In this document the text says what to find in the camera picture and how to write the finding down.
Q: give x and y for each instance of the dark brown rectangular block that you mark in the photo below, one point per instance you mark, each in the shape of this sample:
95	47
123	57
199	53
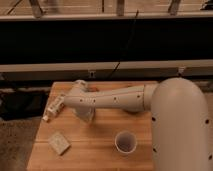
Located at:
94	89

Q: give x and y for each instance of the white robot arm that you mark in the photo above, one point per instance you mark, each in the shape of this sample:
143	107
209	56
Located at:
180	120

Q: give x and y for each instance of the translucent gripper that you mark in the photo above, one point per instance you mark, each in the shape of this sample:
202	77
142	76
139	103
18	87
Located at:
86	114

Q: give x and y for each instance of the white tube with cap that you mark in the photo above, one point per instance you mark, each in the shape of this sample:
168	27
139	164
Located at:
54	108

